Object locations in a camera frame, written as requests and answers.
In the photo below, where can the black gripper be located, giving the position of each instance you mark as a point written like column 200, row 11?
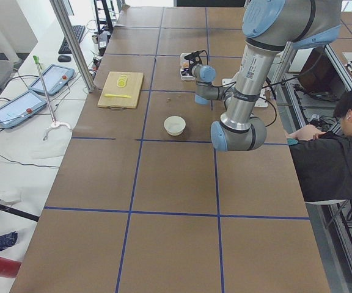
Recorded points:
column 187, row 69

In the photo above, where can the clear plastic egg box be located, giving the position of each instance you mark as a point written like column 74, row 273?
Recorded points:
column 182, row 77

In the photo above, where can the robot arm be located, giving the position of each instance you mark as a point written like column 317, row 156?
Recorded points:
column 268, row 26

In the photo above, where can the bamboo cutting board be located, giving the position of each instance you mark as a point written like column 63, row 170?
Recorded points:
column 133, row 88

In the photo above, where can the white bowl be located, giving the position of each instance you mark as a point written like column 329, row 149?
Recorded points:
column 174, row 125

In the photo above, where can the yellow plastic knife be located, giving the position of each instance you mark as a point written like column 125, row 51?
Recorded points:
column 109, row 95

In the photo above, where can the black computer mouse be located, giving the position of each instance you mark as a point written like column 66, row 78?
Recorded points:
column 64, row 58

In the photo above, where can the teach pendant far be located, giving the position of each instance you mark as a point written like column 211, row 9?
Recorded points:
column 55, row 78

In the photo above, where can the teach pendant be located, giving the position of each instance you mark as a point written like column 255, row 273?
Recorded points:
column 20, row 109
column 55, row 78

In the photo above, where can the reacher grabber stick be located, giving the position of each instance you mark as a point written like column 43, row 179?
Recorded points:
column 54, row 122

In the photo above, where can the seated person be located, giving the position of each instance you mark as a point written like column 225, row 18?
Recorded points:
column 323, row 160

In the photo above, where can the teach pendant near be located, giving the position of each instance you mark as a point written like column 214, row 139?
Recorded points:
column 20, row 109

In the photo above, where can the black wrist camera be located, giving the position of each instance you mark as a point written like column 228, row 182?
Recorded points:
column 194, row 57

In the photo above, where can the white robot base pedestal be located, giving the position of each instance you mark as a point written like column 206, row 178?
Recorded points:
column 230, row 91

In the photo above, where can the aluminium frame post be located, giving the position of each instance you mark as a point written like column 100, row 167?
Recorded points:
column 66, row 26

